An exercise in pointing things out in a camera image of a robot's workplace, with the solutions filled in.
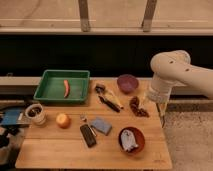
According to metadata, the blue sponge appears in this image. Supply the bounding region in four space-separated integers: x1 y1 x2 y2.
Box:
90 117 112 135

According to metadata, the right metal post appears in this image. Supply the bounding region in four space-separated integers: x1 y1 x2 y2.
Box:
142 0 157 32

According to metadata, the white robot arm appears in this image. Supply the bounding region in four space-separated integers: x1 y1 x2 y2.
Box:
146 50 213 116

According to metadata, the white crumpled cloth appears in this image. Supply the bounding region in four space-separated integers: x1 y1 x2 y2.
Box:
121 129 139 152

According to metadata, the green plastic tray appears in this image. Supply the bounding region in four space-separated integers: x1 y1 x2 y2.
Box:
34 70 90 104

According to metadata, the purple bowl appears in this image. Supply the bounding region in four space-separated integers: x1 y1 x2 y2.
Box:
117 74 139 94

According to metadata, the metal post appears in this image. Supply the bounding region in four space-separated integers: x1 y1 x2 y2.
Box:
78 0 91 32
142 0 157 32

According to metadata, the white cup with contents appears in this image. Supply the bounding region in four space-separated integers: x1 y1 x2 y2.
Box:
25 103 46 125

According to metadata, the orange apple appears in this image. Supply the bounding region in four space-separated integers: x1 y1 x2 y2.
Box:
56 113 71 129

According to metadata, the small metal clip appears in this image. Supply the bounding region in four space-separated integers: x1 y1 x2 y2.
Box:
80 114 88 123

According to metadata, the brown dried grapes bunch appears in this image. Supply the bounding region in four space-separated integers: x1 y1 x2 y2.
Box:
129 96 149 117

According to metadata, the left metal post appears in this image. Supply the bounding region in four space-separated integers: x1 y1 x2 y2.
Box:
78 0 91 32

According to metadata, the black rectangular remote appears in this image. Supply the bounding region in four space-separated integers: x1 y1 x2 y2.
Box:
80 124 96 148

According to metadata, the blue box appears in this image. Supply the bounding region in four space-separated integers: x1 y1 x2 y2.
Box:
0 108 30 126

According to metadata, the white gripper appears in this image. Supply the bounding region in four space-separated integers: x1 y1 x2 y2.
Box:
141 75 173 116

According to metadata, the dark red bowl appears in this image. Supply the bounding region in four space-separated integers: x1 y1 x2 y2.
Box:
118 127 145 156

